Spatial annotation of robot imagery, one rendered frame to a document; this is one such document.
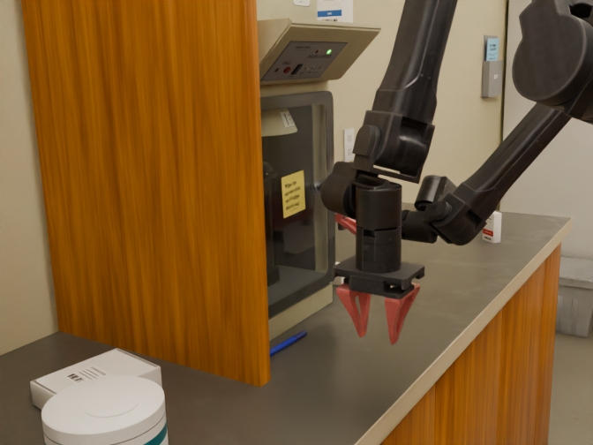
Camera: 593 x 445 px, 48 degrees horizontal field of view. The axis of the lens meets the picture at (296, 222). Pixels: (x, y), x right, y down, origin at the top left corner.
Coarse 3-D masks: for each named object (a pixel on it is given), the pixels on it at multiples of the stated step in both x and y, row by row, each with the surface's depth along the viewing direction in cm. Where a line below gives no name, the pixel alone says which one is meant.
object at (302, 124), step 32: (288, 96) 120; (320, 96) 130; (288, 128) 121; (320, 128) 131; (288, 160) 123; (320, 160) 132; (288, 224) 125; (320, 224) 135; (288, 256) 126; (320, 256) 136; (288, 288) 127; (320, 288) 138
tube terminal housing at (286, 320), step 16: (256, 0) 112; (272, 0) 115; (288, 0) 119; (272, 16) 116; (288, 16) 120; (304, 16) 125; (304, 304) 135; (320, 304) 141; (272, 320) 126; (288, 320) 130; (272, 336) 126
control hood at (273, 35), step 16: (272, 32) 102; (288, 32) 102; (304, 32) 106; (320, 32) 109; (336, 32) 114; (352, 32) 118; (368, 32) 123; (272, 48) 103; (352, 48) 124; (272, 64) 107; (336, 64) 126; (272, 80) 112; (288, 80) 117; (304, 80) 122; (320, 80) 127
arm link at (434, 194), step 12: (432, 180) 126; (444, 180) 125; (420, 192) 126; (432, 192) 124; (444, 192) 123; (432, 204) 118; (444, 204) 116; (432, 216) 117; (444, 216) 116; (432, 228) 120; (444, 240) 122
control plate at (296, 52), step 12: (288, 48) 106; (300, 48) 109; (312, 48) 112; (324, 48) 115; (336, 48) 119; (276, 60) 107; (288, 60) 110; (300, 60) 113; (312, 60) 116; (324, 60) 120; (276, 72) 111; (288, 72) 114; (300, 72) 117; (312, 72) 121
